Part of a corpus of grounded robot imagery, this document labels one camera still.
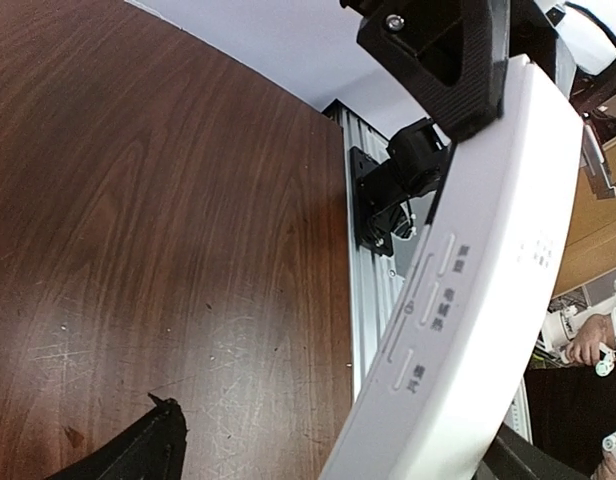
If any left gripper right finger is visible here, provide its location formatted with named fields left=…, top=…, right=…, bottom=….
left=472, top=424, right=588, bottom=480

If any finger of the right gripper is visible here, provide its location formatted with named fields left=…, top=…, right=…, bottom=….
left=356, top=0, right=511, bottom=140

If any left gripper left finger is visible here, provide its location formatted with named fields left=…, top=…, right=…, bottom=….
left=50, top=394, right=188, bottom=480

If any white remote control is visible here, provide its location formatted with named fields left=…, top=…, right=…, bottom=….
left=322, top=55, right=583, bottom=479

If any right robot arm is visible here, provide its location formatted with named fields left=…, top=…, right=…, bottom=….
left=348, top=1, right=616, bottom=139

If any person hand in background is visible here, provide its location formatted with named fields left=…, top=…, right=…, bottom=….
left=565, top=314, right=616, bottom=367

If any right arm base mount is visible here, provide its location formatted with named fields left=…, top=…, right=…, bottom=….
left=349, top=118, right=450, bottom=257

